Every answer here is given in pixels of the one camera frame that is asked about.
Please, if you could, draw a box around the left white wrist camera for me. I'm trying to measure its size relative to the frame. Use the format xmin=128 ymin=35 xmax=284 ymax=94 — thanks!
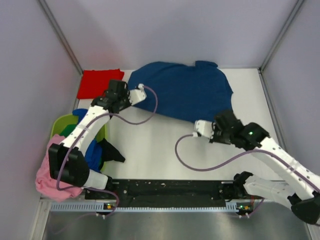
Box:
xmin=128 ymin=83 xmax=147 ymax=106

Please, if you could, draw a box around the pink t shirt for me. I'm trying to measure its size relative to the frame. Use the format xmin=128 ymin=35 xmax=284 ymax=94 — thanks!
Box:
xmin=35 ymin=134 xmax=83 ymax=202

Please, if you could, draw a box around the aluminium frame post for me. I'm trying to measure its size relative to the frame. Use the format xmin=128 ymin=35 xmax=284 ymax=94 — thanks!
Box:
xmin=36 ymin=0 xmax=84 ymax=75
xmin=258 ymin=0 xmax=307 ymax=73

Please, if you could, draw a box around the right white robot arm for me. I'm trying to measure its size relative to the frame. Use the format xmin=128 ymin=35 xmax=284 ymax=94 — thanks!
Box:
xmin=212 ymin=110 xmax=320 ymax=225

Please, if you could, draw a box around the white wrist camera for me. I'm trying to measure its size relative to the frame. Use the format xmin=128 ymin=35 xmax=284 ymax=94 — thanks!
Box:
xmin=192 ymin=120 xmax=214 ymax=140
xmin=128 ymin=83 xmax=147 ymax=106

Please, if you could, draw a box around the green t shirt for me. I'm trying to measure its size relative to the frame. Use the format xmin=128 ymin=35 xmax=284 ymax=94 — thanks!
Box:
xmin=59 ymin=124 xmax=77 ymax=138

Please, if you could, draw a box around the right aluminium frame post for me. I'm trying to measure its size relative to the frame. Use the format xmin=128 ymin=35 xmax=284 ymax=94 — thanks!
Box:
xmin=258 ymin=0 xmax=307 ymax=73

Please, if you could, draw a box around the black t shirt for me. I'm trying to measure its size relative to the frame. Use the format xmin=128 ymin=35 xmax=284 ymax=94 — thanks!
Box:
xmin=98 ymin=138 xmax=126 ymax=163

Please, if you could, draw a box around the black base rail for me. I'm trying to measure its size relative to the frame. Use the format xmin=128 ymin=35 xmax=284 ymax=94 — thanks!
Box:
xmin=84 ymin=178 xmax=253 ymax=208

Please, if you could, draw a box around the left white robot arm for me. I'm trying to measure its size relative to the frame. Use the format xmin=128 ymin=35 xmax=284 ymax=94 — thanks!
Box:
xmin=48 ymin=80 xmax=131 ymax=199

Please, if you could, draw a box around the folded red t shirt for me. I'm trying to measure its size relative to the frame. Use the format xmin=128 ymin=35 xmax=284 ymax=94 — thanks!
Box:
xmin=76 ymin=69 xmax=125 ymax=100

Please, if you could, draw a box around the bright blue t shirt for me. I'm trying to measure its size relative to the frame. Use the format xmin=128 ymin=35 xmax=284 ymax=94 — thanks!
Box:
xmin=72 ymin=108 xmax=102 ymax=173

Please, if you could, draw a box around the grey slotted cable duct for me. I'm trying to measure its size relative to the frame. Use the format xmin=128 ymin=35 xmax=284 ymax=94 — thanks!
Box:
xmin=50 ymin=201 xmax=239 ymax=213

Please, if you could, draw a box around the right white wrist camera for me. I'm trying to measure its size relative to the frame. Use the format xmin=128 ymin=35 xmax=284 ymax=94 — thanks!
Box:
xmin=192 ymin=120 xmax=214 ymax=140

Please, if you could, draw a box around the green plastic basket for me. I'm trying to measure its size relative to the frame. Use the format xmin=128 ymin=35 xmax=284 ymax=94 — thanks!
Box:
xmin=50 ymin=113 xmax=109 ymax=173

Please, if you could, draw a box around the left aluminium frame post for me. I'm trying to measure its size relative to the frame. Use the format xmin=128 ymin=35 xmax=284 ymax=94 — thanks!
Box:
xmin=36 ymin=0 xmax=84 ymax=75

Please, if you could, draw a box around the navy blue t shirt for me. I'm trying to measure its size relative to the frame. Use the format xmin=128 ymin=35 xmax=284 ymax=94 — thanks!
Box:
xmin=127 ymin=60 xmax=233 ymax=123

